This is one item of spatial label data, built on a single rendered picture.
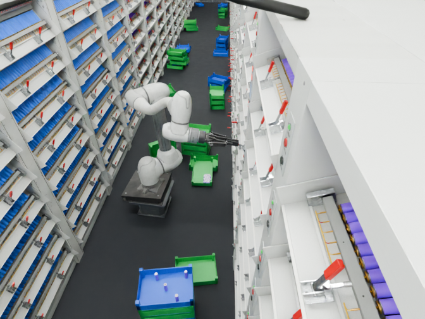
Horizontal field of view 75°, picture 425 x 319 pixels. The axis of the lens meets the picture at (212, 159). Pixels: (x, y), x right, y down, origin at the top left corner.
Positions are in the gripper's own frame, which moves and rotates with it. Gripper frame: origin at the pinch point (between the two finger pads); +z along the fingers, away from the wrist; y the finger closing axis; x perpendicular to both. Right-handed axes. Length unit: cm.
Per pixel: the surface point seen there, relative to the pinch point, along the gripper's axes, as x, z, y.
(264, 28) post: 70, -4, 25
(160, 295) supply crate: -65, -27, 64
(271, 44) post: 65, -1, 25
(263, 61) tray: 58, -2, 26
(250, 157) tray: 16.2, 4.2, 32.7
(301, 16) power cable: 82, -3, 62
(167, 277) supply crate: -65, -24, 54
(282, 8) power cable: 83, -8, 62
